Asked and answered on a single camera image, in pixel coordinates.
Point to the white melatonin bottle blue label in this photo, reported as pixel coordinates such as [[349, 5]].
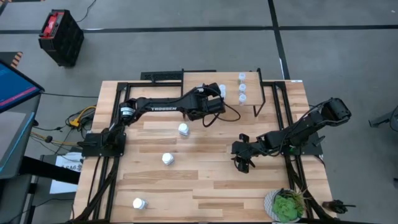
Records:
[[183, 129], [168, 158]]

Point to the black and red tool case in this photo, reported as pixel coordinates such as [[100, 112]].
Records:
[[60, 37]]

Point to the black cart crossbar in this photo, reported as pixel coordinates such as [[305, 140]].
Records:
[[46, 169]]

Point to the grey cart desk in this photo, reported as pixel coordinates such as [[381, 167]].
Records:
[[12, 140]]

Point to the small black object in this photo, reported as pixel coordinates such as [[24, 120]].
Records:
[[334, 206]]

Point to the black power strip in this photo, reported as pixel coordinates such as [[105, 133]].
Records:
[[161, 75]]

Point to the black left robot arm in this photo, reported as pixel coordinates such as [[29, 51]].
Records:
[[163, 109]]

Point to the grey chair base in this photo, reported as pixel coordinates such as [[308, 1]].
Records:
[[385, 118]]

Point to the wooden shelf with black frame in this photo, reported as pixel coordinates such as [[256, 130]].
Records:
[[199, 79]]

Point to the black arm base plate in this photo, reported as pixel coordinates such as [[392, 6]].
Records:
[[93, 151], [314, 151]]

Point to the monitor with blue screen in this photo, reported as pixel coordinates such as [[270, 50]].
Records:
[[15, 87]]

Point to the white paper sheet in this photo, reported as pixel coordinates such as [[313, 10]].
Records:
[[62, 186]]

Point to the white cup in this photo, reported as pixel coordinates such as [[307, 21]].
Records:
[[140, 203]]

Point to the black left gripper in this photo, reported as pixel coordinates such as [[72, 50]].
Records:
[[214, 105]]

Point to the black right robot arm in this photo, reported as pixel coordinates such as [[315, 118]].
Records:
[[298, 132]]

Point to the green succulent in white pot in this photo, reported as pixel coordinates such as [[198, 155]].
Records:
[[284, 208]]

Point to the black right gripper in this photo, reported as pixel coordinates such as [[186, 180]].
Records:
[[247, 149]]

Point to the black orange striped mat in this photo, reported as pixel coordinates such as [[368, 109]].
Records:
[[15, 59]]

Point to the black aluminium table frame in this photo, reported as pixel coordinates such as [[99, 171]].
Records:
[[149, 84]]

